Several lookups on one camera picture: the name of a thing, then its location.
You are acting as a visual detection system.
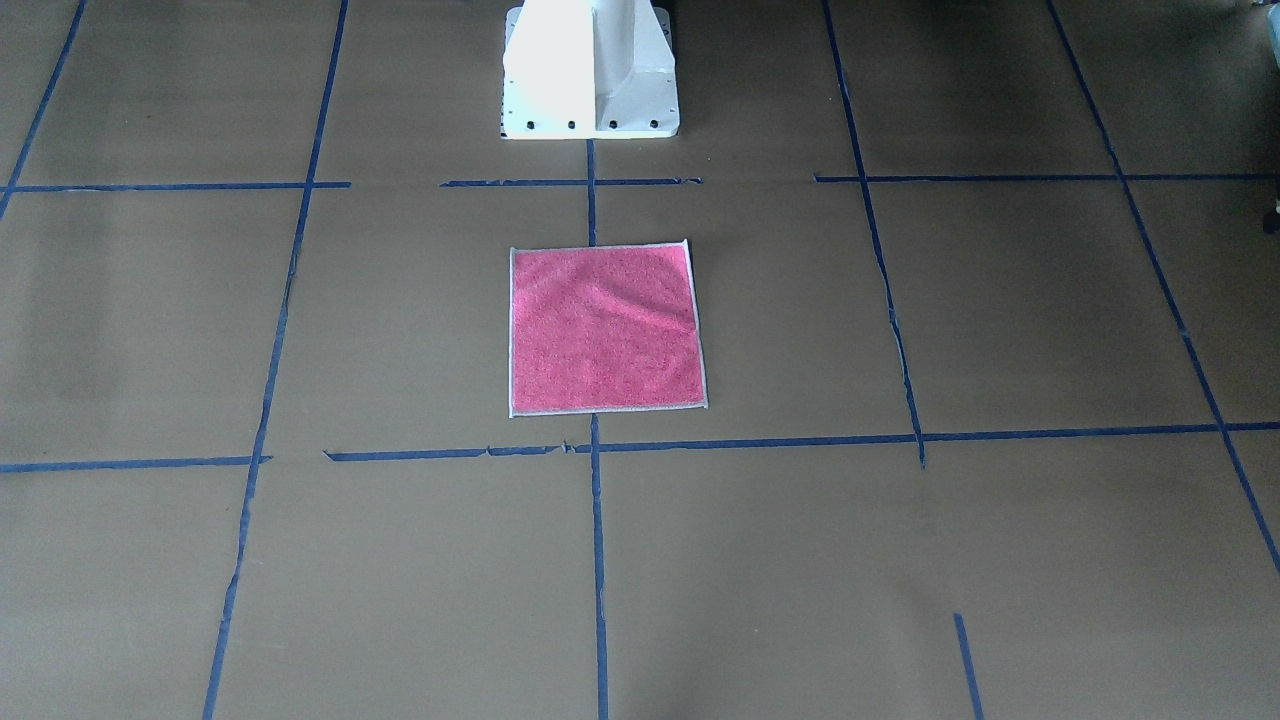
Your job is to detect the pink towel with white edge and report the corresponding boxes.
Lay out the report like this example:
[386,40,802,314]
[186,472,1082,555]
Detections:
[508,241,709,416]

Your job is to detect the white camera post with base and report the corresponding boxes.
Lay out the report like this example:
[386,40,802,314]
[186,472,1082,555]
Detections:
[500,1,681,141]

